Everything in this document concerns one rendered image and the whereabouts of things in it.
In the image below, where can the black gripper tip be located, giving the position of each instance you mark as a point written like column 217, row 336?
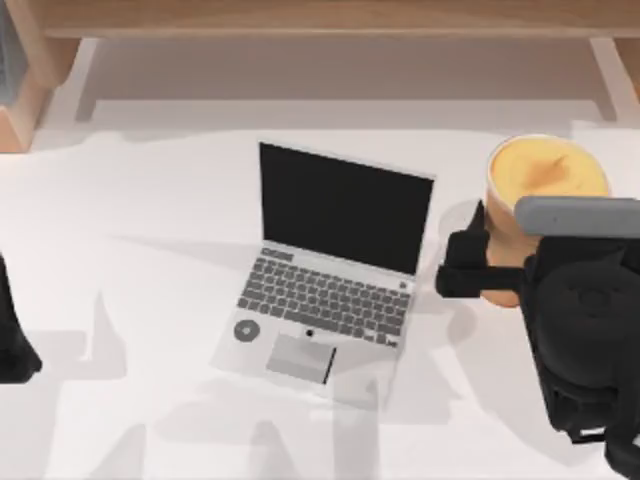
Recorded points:
column 12, row 350

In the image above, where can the silver open laptop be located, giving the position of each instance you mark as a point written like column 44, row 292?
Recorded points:
column 340, row 210

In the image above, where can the orange cup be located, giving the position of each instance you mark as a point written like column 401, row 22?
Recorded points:
column 545, row 170

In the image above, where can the long wooden shelf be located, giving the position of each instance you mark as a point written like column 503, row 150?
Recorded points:
column 320, row 20

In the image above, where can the wooden cupboard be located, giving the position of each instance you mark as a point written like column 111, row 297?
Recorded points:
column 35, row 100

